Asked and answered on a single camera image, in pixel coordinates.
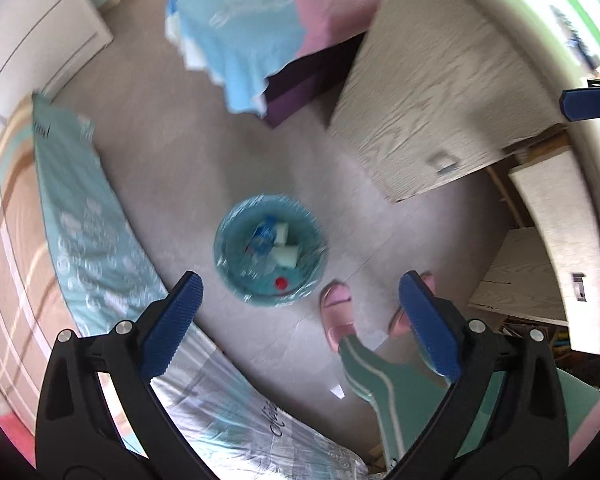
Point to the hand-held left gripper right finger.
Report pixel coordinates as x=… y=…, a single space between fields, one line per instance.
x=430 y=330

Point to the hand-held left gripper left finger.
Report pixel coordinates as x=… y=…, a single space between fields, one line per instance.
x=172 y=325

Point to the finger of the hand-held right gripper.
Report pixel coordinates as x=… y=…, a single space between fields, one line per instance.
x=592 y=104

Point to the trash bin with blue bag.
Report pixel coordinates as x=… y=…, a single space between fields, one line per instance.
x=230 y=255

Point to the pink slipper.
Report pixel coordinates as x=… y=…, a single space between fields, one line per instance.
x=336 y=310
x=397 y=322

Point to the green striped pants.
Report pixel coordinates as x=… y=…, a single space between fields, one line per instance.
x=375 y=385

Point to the light wood cabinet panel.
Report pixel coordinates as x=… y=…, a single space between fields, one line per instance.
x=515 y=275

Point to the white paper scrap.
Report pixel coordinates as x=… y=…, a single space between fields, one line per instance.
x=337 y=392

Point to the teal printed blanket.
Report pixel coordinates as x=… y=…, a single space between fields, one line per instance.
x=95 y=240

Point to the red bottle cap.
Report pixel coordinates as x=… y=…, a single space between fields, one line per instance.
x=280 y=283

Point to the light wood cabinet door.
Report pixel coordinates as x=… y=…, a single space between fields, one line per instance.
x=430 y=85
x=560 y=220

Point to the crushed clear plastic bottle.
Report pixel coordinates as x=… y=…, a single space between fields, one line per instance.
x=262 y=237

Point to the beige striped bedsheet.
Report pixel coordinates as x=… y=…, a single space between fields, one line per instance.
x=10 y=240

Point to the purple bed base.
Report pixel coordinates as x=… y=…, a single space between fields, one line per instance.
x=300 y=85

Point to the blue and pink blanket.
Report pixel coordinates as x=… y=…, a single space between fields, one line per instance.
x=250 y=25

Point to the white wardrobe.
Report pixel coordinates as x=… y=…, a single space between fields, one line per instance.
x=40 y=25

